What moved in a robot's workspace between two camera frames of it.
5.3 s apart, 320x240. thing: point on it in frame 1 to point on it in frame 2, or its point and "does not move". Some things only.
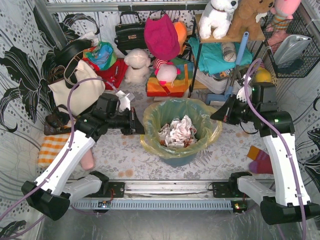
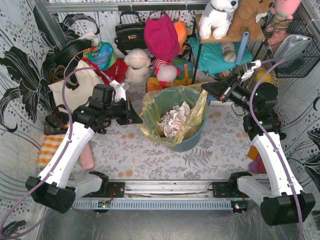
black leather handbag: [130, 32] does not move
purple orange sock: [262, 162] does not move
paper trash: [178, 133] to [173, 122]
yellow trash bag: [159, 113] to [156, 102]
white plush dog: [216, 18] does not move
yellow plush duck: [262, 75] does not move
